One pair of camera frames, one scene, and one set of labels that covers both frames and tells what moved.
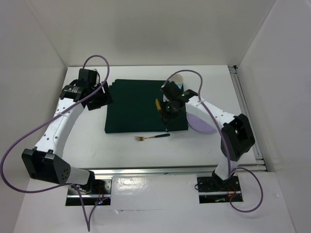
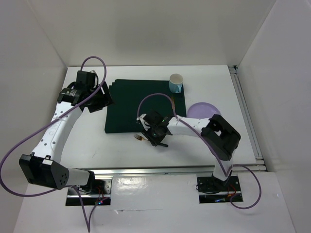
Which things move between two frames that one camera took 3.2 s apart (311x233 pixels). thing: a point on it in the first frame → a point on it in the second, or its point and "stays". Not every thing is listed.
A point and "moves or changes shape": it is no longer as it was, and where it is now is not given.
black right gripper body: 169,112 → 154,136
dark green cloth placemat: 134,109 stays
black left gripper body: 100,98 stays
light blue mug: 178,79 stays
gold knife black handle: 159,107 moves or changes shape
